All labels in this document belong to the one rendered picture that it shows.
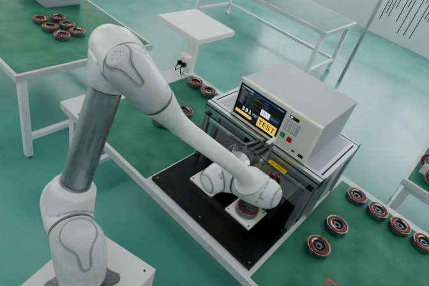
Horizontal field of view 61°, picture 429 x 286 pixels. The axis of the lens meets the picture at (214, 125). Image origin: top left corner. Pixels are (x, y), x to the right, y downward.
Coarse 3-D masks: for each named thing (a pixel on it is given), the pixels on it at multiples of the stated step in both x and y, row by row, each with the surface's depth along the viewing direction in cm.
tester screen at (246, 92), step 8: (248, 88) 166; (240, 96) 171; (248, 96) 168; (256, 96) 165; (240, 104) 173; (248, 104) 170; (256, 104) 167; (264, 104) 163; (272, 104) 161; (256, 112) 168; (272, 112) 162; (280, 112) 159; (248, 120) 173; (256, 120) 170; (280, 120) 161
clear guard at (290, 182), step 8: (264, 168) 160; (272, 168) 161; (288, 168) 164; (272, 176) 157; (280, 176) 158; (288, 176) 159; (296, 176) 161; (280, 184) 154; (288, 184) 155; (296, 184) 156; (288, 192) 151; (280, 200) 147; (256, 208) 148; (272, 208) 146
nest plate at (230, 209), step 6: (234, 204) 177; (228, 210) 173; (234, 210) 174; (234, 216) 171; (240, 216) 172; (258, 216) 175; (240, 222) 170; (246, 222) 170; (252, 222) 171; (246, 228) 168
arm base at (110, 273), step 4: (108, 268) 128; (108, 272) 126; (112, 272) 127; (108, 276) 124; (112, 276) 125; (116, 276) 126; (52, 280) 121; (56, 280) 121; (104, 280) 120; (108, 280) 123; (112, 280) 124; (116, 280) 125; (48, 284) 120; (52, 284) 120; (56, 284) 119; (104, 284) 121; (108, 284) 123; (112, 284) 124
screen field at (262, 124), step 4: (260, 120) 168; (264, 120) 166; (256, 124) 171; (260, 124) 169; (264, 124) 167; (268, 124) 166; (264, 128) 168; (268, 128) 167; (272, 128) 165; (276, 128) 163; (268, 132) 167; (272, 132) 166; (272, 136) 167
